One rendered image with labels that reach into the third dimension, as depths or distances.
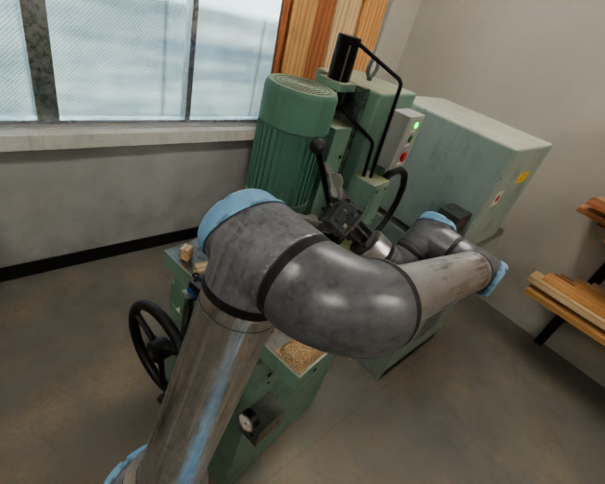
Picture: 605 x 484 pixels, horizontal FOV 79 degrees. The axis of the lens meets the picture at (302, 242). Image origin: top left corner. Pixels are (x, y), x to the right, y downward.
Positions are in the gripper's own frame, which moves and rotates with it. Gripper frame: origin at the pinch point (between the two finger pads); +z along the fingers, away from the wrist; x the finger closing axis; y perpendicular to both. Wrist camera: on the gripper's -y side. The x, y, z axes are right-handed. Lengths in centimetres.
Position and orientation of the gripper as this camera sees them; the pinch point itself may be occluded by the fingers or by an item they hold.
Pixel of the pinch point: (302, 184)
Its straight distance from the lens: 85.2
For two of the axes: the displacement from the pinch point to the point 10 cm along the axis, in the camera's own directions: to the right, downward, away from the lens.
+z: -7.1, -6.6, -2.4
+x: -6.4, 7.5, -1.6
